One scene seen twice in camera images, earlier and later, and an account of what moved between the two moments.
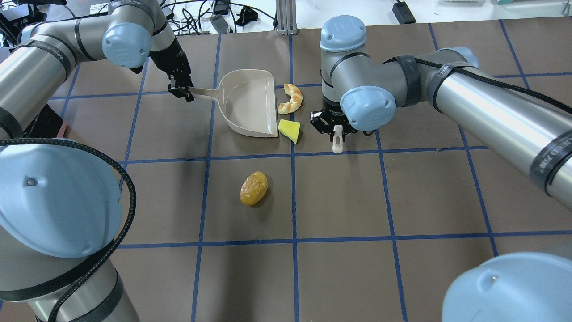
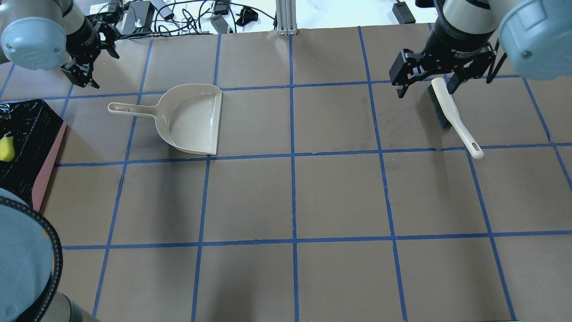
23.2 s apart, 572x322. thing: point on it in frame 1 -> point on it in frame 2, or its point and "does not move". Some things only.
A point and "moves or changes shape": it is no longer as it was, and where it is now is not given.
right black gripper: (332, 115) -> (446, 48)
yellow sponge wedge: (289, 129) moves or changes shape
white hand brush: (338, 139) moves or changes shape
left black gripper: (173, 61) -> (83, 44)
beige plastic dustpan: (246, 99) -> (189, 116)
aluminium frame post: (286, 13) does not move
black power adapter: (403, 13) does not move
